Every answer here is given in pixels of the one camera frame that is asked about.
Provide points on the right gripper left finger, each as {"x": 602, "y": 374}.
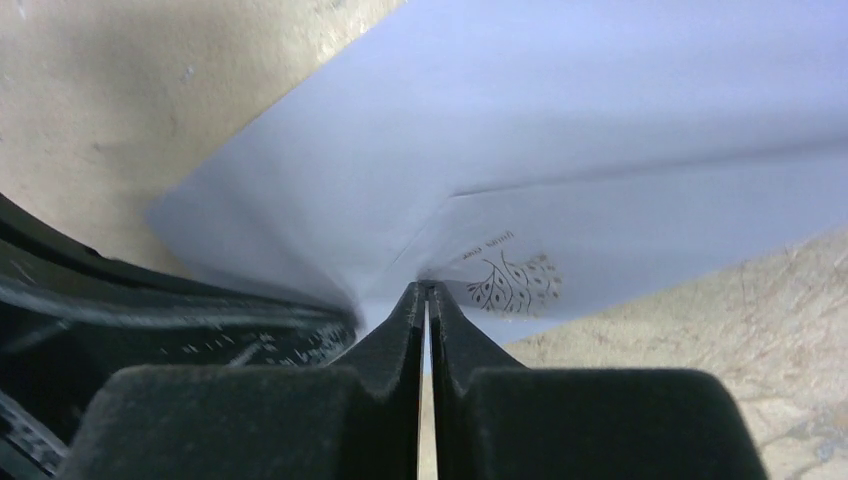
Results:
{"x": 355, "y": 418}

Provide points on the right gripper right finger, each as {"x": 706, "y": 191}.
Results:
{"x": 496, "y": 418}

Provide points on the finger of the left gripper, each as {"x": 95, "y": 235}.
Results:
{"x": 71, "y": 318}

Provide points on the grey envelope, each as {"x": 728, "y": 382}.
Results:
{"x": 543, "y": 159}

